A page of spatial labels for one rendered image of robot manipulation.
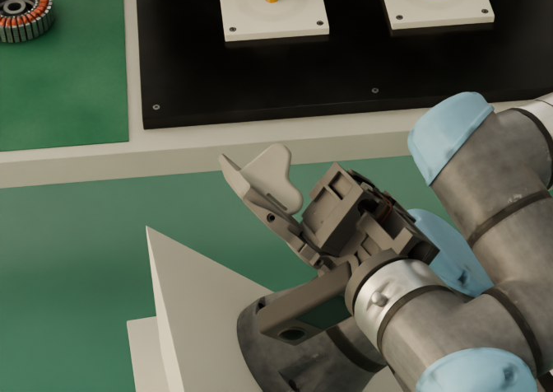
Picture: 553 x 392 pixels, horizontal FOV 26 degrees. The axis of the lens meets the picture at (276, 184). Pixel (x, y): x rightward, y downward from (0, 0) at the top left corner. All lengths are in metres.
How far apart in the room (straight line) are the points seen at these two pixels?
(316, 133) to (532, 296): 0.77
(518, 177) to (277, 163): 0.22
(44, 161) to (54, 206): 0.96
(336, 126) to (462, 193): 0.71
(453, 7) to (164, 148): 0.48
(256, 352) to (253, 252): 1.26
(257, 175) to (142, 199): 1.52
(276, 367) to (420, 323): 0.32
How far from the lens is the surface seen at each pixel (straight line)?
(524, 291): 0.91
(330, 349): 1.19
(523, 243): 0.92
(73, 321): 2.38
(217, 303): 1.23
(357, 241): 1.00
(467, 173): 0.93
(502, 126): 0.96
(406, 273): 0.94
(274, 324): 1.04
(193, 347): 1.15
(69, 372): 2.31
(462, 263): 1.16
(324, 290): 1.00
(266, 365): 1.20
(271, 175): 1.04
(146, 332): 1.41
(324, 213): 1.02
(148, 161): 1.62
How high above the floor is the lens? 1.89
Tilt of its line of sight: 47 degrees down
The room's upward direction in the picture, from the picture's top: straight up
